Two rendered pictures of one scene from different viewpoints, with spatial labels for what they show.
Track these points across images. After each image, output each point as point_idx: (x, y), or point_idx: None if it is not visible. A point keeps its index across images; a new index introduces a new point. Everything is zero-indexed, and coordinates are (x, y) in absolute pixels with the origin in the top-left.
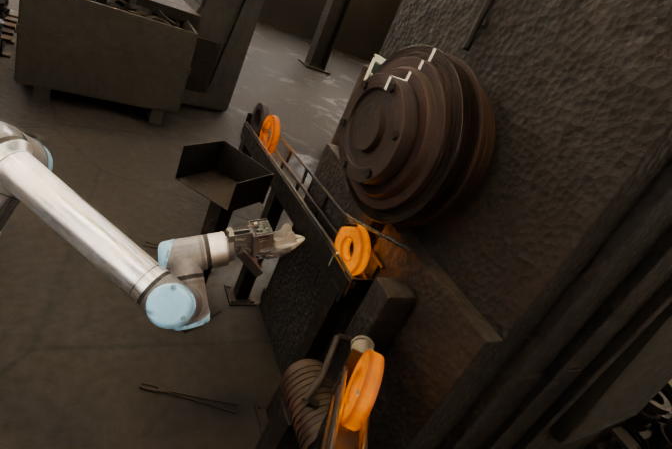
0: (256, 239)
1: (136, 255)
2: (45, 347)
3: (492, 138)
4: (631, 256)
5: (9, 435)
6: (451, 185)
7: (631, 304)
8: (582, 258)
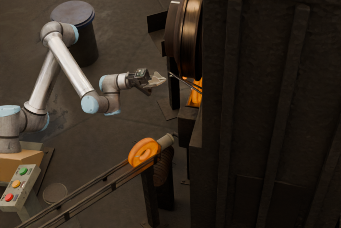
0: (135, 78)
1: (81, 83)
2: (101, 114)
3: None
4: (260, 117)
5: (79, 147)
6: (188, 64)
7: (307, 149)
8: (213, 112)
